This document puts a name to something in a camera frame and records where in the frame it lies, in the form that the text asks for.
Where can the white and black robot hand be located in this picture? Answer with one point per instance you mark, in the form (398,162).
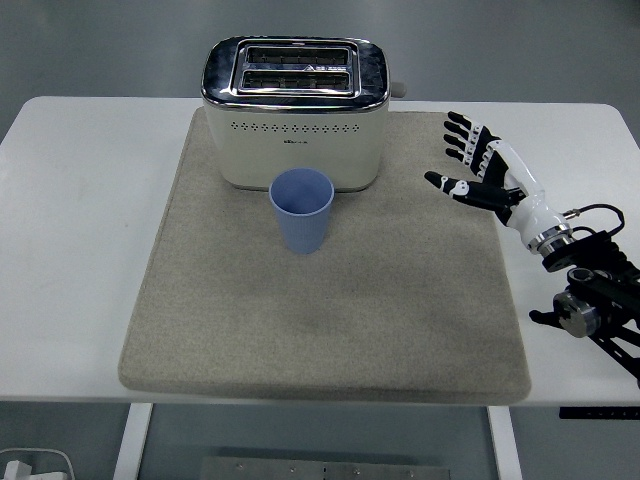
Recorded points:
(525,200)

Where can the blue plastic cup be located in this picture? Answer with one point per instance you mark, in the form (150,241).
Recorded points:
(302,220)

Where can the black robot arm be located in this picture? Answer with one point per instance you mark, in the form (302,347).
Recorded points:
(590,280)

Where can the black table control panel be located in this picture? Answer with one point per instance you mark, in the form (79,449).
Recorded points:
(600,413)

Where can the cream and chrome toaster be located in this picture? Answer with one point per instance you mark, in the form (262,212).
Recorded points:
(295,145)

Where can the white table leg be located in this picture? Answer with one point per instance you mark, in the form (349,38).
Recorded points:
(505,445)
(132,440)

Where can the beige fabric mat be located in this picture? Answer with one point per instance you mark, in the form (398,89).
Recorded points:
(310,320)

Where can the white power strip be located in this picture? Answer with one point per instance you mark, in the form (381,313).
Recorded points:
(55,467)

